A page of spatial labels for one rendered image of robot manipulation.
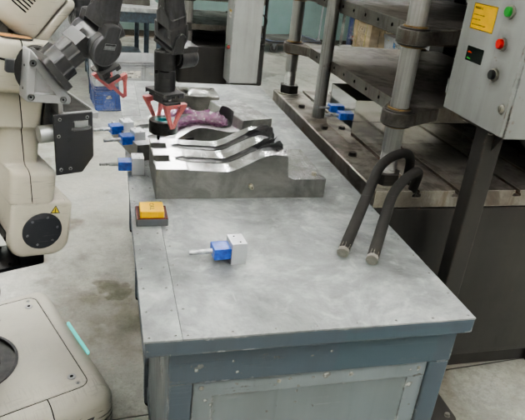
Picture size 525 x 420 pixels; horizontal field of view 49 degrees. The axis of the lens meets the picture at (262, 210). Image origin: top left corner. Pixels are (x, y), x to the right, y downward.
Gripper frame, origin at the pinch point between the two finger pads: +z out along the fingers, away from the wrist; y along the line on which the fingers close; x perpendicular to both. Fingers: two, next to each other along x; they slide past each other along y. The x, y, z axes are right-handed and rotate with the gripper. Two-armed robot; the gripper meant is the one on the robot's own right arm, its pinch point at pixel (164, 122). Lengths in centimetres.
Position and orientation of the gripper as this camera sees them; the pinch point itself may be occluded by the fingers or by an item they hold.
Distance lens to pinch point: 166.0
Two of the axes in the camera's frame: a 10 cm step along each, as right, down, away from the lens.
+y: -6.5, -3.8, 6.6
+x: -7.5, 2.2, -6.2
